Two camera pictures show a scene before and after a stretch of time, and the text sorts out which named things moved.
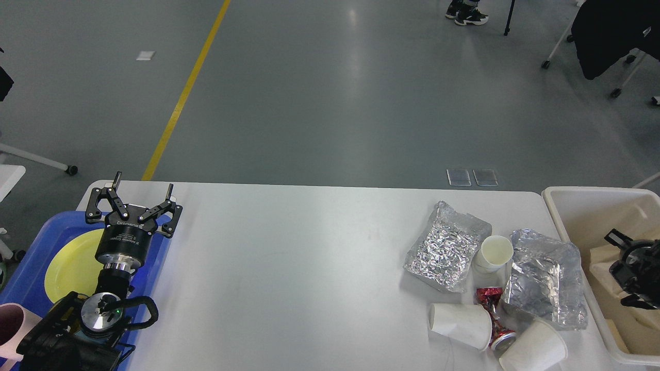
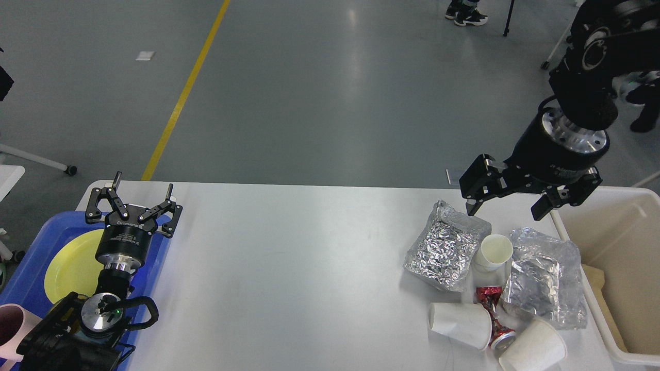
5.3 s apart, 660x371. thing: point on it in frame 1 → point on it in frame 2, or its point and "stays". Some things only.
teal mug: (93, 338) stays
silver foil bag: (442, 253) stays
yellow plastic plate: (73, 267) stays
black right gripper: (638, 271) → (554, 152)
